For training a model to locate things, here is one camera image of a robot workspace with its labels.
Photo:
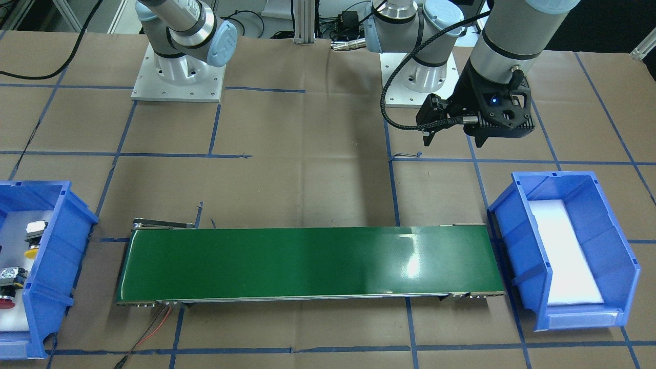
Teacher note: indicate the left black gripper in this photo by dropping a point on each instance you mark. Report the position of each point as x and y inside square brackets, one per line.
[467, 95]

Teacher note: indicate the yellow push button switch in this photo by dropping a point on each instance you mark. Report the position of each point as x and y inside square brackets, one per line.
[34, 234]

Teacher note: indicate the red push button switch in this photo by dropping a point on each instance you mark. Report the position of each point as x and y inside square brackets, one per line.
[12, 280]

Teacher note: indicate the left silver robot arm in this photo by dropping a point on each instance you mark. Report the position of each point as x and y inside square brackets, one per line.
[515, 34]

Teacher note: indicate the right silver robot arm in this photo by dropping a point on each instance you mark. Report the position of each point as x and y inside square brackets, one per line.
[187, 39]

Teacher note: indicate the blue plastic bin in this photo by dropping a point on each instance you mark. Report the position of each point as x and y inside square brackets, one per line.
[48, 288]
[614, 266]

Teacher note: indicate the black power adapter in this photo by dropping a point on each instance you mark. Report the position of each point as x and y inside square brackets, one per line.
[347, 20]

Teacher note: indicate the white foam pad bin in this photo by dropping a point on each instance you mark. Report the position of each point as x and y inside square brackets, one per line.
[13, 235]
[572, 281]

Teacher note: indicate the green conveyor belt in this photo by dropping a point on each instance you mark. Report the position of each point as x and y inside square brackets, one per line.
[284, 264]

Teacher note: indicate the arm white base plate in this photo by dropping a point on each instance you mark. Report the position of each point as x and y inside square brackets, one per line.
[182, 79]
[415, 82]

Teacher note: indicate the aluminium frame post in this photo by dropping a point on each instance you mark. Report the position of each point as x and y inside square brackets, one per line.
[305, 21]

